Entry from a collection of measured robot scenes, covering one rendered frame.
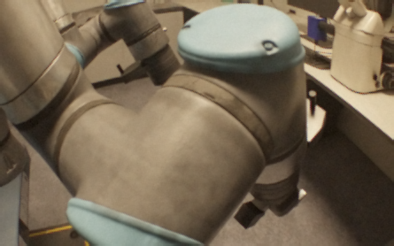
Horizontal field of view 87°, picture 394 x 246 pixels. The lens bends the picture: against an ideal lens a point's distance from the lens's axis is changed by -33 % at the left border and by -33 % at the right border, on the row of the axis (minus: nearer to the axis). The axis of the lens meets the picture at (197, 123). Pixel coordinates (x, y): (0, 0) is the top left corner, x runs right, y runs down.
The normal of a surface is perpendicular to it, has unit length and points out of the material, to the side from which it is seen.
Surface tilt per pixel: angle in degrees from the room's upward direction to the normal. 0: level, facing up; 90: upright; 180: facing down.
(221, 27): 19
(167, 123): 25
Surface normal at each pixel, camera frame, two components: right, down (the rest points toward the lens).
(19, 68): 0.59, 0.48
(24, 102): 0.33, 0.64
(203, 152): 0.22, -0.29
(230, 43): -0.26, -0.66
